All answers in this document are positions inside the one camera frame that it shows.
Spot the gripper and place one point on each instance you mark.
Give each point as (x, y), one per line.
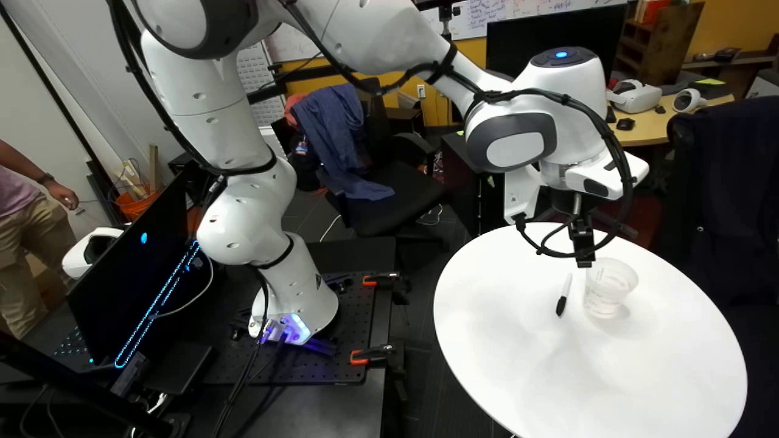
(578, 207)

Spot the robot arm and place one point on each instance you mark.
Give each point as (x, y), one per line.
(231, 231)

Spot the clear plastic cup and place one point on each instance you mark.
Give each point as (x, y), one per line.
(608, 292)

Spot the black marker pen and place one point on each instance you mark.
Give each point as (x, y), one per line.
(564, 297)

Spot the black computer mouse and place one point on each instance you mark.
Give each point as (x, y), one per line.
(625, 124)

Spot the wooden desk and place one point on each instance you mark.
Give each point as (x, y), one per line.
(654, 125)

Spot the black cabinet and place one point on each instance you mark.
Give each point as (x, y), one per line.
(468, 182)

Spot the white headset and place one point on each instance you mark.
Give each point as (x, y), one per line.
(636, 96)
(82, 252)

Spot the dark chair with jacket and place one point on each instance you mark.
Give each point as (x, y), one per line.
(724, 194)

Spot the white hand controller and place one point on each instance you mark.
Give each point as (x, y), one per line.
(688, 100)

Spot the black monitor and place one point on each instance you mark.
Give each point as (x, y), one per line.
(523, 42)

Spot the black office chair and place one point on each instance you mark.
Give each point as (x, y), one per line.
(395, 201)

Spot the wooden shelf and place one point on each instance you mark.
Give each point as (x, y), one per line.
(660, 42)

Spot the orange and black clamp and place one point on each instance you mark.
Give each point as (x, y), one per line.
(374, 354)
(380, 280)

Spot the whiteboard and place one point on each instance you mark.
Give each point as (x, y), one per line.
(487, 15)

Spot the blue cloth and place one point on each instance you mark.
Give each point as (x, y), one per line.
(331, 131)

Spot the white pegboard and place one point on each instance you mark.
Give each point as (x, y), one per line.
(258, 79)

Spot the black power brick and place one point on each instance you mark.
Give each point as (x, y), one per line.
(182, 368)

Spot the orange bucket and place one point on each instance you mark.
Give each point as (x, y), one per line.
(135, 204)

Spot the black laptop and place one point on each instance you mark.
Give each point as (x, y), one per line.
(131, 286)

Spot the person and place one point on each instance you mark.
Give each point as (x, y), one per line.
(24, 225)

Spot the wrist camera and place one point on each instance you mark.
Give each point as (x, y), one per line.
(521, 191)

